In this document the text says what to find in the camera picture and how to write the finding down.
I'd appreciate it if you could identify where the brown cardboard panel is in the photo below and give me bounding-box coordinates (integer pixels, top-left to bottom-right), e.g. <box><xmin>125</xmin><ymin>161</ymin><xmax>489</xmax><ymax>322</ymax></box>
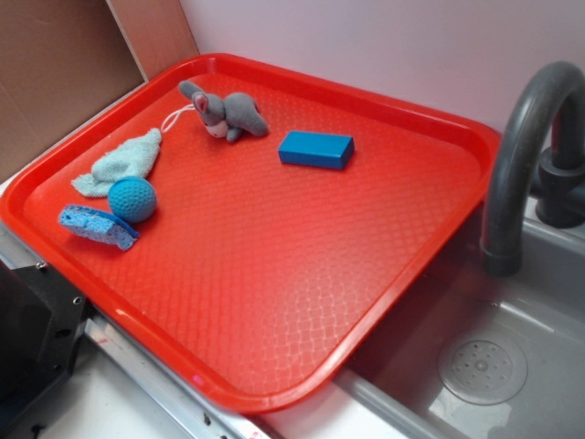
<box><xmin>1</xmin><ymin>1</ymin><xmax>198</xmax><ymax>181</ymax></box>

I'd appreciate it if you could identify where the dark grey faucet handle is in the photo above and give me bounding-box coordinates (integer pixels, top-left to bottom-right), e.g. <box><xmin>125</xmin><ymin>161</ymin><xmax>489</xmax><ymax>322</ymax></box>
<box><xmin>536</xmin><ymin>98</ymin><xmax>584</xmax><ymax>229</ymax></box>

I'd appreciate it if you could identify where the light blue cloth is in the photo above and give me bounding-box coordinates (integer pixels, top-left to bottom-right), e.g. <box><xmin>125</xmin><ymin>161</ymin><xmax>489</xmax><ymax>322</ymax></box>
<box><xmin>71</xmin><ymin>128</ymin><xmax>162</xmax><ymax>198</ymax></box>

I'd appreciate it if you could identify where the grey curved faucet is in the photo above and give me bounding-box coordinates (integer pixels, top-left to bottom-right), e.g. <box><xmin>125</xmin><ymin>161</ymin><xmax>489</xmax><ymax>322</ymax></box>
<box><xmin>480</xmin><ymin>61</ymin><xmax>584</xmax><ymax>277</ymax></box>

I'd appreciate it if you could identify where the blue sponge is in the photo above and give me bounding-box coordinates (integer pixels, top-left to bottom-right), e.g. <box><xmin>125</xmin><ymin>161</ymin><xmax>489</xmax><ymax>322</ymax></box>
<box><xmin>58</xmin><ymin>205</ymin><xmax>140</xmax><ymax>251</ymax></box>

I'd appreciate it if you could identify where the grey plastic sink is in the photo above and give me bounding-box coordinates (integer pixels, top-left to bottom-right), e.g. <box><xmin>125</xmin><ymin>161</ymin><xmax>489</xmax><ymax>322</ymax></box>
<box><xmin>335</xmin><ymin>213</ymin><xmax>584</xmax><ymax>438</ymax></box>

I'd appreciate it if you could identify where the blue rectangular block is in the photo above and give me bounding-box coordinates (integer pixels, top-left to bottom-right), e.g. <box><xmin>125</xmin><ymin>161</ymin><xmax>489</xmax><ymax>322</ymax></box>
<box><xmin>278</xmin><ymin>131</ymin><xmax>355</xmax><ymax>170</ymax></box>

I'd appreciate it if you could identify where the blue dimpled ball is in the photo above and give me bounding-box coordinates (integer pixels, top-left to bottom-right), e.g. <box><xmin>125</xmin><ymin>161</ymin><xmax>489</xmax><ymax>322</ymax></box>
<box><xmin>107</xmin><ymin>177</ymin><xmax>157</xmax><ymax>223</ymax></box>

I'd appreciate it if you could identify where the grey plush bunny toy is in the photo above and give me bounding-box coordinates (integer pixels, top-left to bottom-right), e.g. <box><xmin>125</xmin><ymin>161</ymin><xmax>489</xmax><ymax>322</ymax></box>
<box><xmin>161</xmin><ymin>80</ymin><xmax>269</xmax><ymax>143</ymax></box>

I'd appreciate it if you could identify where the red plastic tray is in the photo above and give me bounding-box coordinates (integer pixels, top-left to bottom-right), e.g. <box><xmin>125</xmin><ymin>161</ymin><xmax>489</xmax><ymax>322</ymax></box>
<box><xmin>1</xmin><ymin>54</ymin><xmax>500</xmax><ymax>413</ymax></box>

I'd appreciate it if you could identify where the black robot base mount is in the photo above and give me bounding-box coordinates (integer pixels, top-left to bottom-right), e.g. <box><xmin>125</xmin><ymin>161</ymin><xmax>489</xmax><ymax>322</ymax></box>
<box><xmin>1</xmin><ymin>263</ymin><xmax>86</xmax><ymax>431</ymax></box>

